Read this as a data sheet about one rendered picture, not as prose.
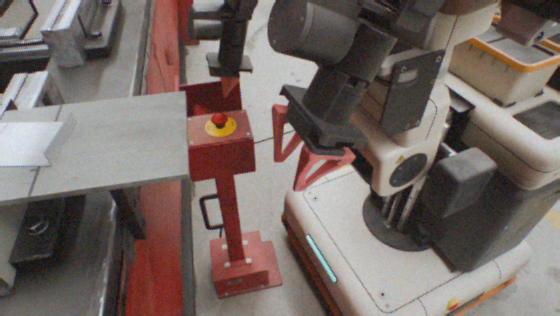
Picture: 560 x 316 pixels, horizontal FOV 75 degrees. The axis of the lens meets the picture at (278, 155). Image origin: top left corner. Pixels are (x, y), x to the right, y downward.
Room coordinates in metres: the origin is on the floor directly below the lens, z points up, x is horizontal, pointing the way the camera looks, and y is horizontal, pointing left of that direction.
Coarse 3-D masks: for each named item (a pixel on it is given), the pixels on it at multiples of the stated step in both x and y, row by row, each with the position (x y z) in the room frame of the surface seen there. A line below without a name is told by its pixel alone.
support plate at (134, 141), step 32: (160, 96) 0.46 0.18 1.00; (96, 128) 0.39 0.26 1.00; (128, 128) 0.39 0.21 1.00; (160, 128) 0.39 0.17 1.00; (64, 160) 0.32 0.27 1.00; (96, 160) 0.32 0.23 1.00; (128, 160) 0.32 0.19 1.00; (160, 160) 0.32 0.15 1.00; (0, 192) 0.27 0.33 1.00; (64, 192) 0.27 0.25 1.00; (96, 192) 0.28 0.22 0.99
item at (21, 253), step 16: (32, 208) 0.32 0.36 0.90; (48, 208) 0.32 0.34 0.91; (64, 208) 0.32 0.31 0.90; (64, 224) 0.30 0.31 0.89; (16, 240) 0.26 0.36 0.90; (32, 240) 0.26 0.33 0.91; (48, 240) 0.26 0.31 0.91; (64, 240) 0.28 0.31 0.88; (16, 256) 0.24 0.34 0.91; (32, 256) 0.24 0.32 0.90; (48, 256) 0.24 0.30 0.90
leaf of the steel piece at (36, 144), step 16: (16, 128) 0.38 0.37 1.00; (32, 128) 0.38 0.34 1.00; (48, 128) 0.38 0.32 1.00; (64, 128) 0.37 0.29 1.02; (0, 144) 0.35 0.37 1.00; (16, 144) 0.35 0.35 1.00; (32, 144) 0.35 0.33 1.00; (48, 144) 0.35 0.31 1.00; (64, 144) 0.35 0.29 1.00; (0, 160) 0.32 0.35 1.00; (16, 160) 0.32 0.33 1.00; (32, 160) 0.32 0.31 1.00; (48, 160) 0.31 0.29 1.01
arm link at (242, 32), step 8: (224, 16) 0.74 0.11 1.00; (224, 24) 0.74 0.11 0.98; (232, 24) 0.73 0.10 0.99; (240, 24) 0.73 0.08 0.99; (248, 24) 0.75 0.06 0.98; (224, 32) 0.74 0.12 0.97; (232, 32) 0.73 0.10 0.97; (240, 32) 0.73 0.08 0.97; (232, 40) 0.73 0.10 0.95; (240, 40) 0.73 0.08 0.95
